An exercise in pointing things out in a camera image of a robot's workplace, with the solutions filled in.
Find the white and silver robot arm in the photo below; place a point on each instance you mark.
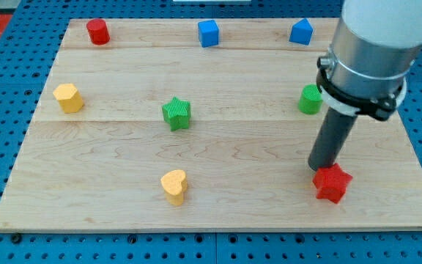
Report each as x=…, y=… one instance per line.
x=374, y=46

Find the green star block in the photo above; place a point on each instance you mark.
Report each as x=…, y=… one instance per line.
x=177, y=114

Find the red star block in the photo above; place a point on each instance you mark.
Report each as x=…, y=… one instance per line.
x=331, y=183

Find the yellow hexagon block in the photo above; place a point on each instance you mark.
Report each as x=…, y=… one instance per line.
x=69, y=98

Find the light wooden board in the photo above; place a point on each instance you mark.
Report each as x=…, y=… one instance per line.
x=245, y=153

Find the yellow heart block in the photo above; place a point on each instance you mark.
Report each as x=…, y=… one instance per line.
x=175, y=184

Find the blue cube block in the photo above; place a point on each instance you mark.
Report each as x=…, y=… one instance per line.
x=208, y=32

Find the green cylinder block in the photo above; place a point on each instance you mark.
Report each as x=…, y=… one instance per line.
x=310, y=101

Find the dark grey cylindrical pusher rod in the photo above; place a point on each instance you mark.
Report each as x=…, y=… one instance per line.
x=330, y=139

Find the blue triangular prism block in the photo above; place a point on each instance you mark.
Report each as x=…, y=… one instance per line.
x=301, y=32

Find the red cylinder block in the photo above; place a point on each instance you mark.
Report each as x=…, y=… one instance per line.
x=98, y=31

